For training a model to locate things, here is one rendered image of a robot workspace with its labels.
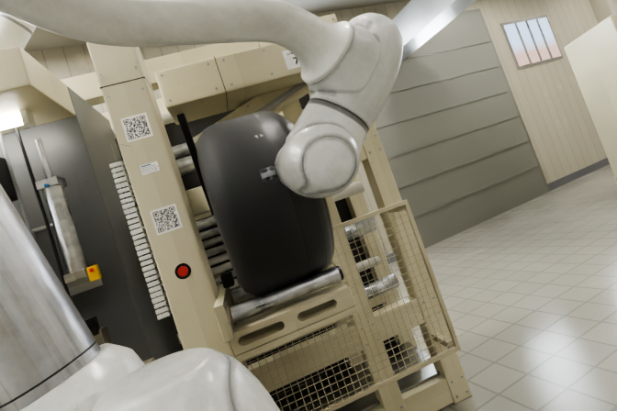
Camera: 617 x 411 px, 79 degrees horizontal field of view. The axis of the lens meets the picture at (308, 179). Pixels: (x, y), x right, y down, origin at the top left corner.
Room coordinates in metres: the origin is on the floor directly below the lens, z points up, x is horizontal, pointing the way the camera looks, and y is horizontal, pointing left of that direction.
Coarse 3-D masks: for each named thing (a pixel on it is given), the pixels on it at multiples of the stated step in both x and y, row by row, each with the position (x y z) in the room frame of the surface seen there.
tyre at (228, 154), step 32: (224, 128) 1.07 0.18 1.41; (256, 128) 1.05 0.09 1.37; (288, 128) 1.06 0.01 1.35; (224, 160) 0.98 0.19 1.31; (256, 160) 0.98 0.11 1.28; (224, 192) 0.96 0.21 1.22; (256, 192) 0.96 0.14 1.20; (288, 192) 0.98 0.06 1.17; (224, 224) 0.97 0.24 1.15; (256, 224) 0.96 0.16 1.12; (288, 224) 0.98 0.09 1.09; (320, 224) 1.02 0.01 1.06; (256, 256) 0.98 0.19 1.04; (288, 256) 1.02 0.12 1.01; (320, 256) 1.07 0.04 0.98; (256, 288) 1.07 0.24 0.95
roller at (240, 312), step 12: (312, 276) 1.12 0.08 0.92; (324, 276) 1.11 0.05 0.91; (336, 276) 1.12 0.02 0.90; (288, 288) 1.09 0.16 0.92; (300, 288) 1.09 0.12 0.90; (312, 288) 1.10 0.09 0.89; (252, 300) 1.08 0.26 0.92; (264, 300) 1.07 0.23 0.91; (276, 300) 1.08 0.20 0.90; (288, 300) 1.09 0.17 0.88; (240, 312) 1.06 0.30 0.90; (252, 312) 1.06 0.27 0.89
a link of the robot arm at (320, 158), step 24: (312, 120) 0.51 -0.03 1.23; (336, 120) 0.51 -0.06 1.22; (360, 120) 0.53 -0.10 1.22; (288, 144) 0.52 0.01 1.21; (312, 144) 0.47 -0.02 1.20; (336, 144) 0.47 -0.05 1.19; (360, 144) 0.54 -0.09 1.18; (288, 168) 0.50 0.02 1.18; (312, 168) 0.47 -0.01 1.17; (336, 168) 0.47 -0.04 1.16; (312, 192) 0.51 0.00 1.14; (336, 192) 0.50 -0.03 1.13
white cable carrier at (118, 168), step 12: (120, 168) 1.10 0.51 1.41; (120, 180) 1.10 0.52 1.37; (120, 192) 1.09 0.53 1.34; (132, 192) 1.14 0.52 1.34; (132, 204) 1.10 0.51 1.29; (132, 216) 1.10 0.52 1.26; (132, 228) 1.09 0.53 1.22; (144, 228) 1.12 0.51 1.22; (144, 240) 1.10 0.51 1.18; (144, 252) 1.10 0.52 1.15; (144, 264) 1.09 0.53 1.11; (156, 264) 1.13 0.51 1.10; (144, 276) 1.09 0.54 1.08; (156, 276) 1.10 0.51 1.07; (156, 288) 1.10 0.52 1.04; (156, 300) 1.09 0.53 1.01; (156, 312) 1.09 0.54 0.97; (168, 312) 1.10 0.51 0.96
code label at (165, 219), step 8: (160, 208) 1.10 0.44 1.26; (168, 208) 1.11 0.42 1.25; (176, 208) 1.11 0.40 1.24; (152, 216) 1.10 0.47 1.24; (160, 216) 1.10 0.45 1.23; (168, 216) 1.11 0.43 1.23; (176, 216) 1.11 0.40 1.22; (160, 224) 1.10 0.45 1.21; (168, 224) 1.10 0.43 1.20; (176, 224) 1.11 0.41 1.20; (160, 232) 1.10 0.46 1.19
